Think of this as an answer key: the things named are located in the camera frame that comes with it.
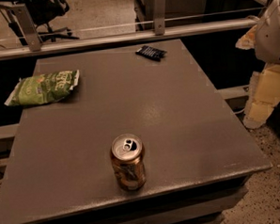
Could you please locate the dark blue rxbar wrapper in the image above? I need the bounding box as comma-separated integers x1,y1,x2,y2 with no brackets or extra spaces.
135,45,166,62

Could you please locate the green jalapeno chip bag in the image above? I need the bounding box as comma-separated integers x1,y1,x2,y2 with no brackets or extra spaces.
5,70,80,106

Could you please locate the metal railing frame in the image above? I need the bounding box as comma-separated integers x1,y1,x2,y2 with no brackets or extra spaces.
0,0,272,61

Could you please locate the orange soda can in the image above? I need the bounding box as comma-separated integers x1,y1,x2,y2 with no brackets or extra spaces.
110,134,146,191

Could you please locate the black office chair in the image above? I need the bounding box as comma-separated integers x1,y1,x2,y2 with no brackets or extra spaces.
9,0,76,42

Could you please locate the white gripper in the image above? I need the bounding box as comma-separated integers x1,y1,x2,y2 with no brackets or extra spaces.
235,0,280,129

